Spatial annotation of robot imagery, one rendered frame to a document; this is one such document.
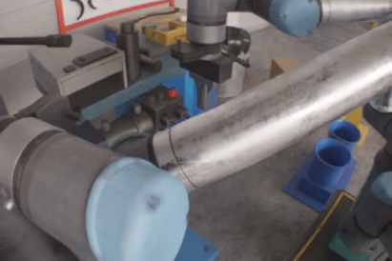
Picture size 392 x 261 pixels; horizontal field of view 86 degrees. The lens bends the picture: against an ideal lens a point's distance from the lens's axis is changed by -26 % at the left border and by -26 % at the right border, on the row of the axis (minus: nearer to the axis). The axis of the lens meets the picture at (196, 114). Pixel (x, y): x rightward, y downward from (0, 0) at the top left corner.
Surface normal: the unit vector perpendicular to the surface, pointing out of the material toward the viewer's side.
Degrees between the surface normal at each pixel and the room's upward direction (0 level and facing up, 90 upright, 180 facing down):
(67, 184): 23
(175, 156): 48
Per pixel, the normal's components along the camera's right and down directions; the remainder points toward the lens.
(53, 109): 0.93, 0.22
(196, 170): 0.00, 0.38
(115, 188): 0.02, -0.74
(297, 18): 0.19, 0.58
